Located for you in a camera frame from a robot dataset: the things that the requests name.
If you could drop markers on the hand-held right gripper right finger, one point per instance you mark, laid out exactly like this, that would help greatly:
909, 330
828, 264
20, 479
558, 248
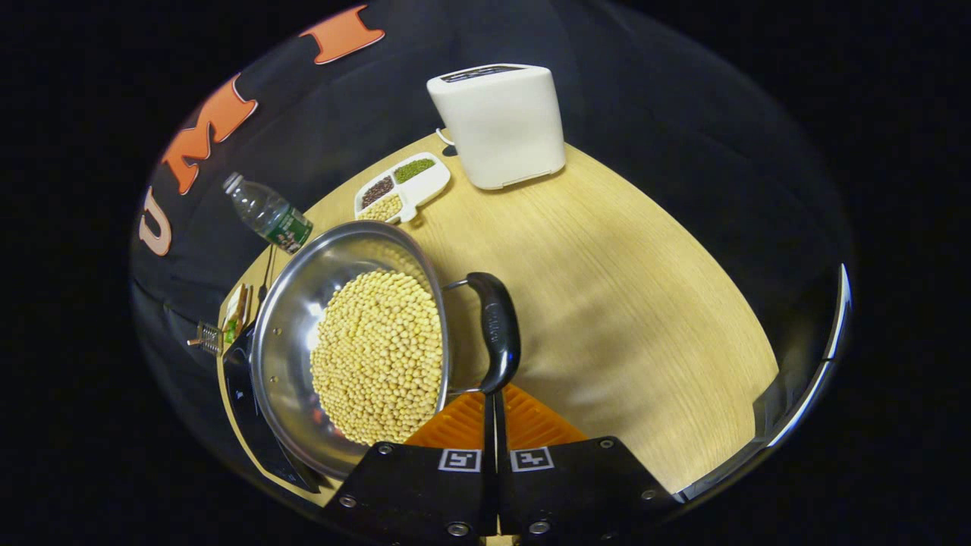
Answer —
569, 493

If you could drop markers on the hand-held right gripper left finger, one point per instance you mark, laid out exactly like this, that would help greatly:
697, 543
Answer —
425, 493

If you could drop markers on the black induction cooktop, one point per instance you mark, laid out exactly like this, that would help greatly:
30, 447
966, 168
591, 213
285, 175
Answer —
254, 425

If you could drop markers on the pile of yellow soybeans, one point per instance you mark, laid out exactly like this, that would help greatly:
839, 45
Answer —
379, 356

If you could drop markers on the sandwich with lettuce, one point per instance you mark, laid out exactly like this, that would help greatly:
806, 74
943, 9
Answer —
235, 318

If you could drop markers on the white divided dish with beans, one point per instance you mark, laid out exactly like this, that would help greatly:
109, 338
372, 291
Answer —
425, 186

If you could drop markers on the clear plastic water bottle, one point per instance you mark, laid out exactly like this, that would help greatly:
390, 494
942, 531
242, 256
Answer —
273, 216

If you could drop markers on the black backdrop cloth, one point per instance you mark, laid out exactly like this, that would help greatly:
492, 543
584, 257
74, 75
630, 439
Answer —
683, 152

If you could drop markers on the white toaster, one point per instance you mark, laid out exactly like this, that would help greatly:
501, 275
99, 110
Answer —
504, 129

